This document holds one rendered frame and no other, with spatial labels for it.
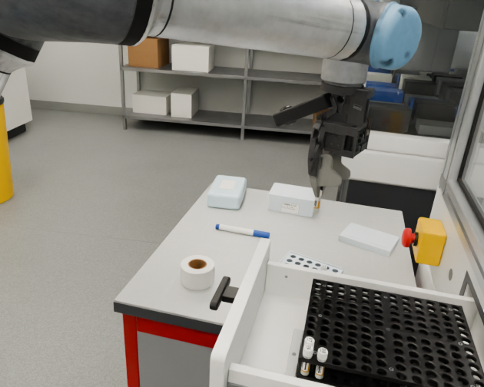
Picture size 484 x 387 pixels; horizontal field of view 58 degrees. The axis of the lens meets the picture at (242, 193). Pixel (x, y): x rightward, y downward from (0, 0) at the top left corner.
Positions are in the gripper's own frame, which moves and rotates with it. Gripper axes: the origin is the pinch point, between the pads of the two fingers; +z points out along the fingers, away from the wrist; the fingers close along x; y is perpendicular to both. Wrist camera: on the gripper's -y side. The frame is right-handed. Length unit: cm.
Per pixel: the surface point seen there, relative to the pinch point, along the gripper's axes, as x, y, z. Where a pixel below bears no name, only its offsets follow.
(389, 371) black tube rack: -28.3, 23.9, 7.9
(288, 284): -15.2, 3.5, 11.8
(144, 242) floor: 81, -131, 98
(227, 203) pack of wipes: 18.1, -32.5, 20.0
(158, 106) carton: 253, -280, 74
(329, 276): -13.0, 9.6, 8.8
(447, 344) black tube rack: -19.0, 28.8, 7.9
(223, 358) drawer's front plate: -40.8, 8.0, 5.4
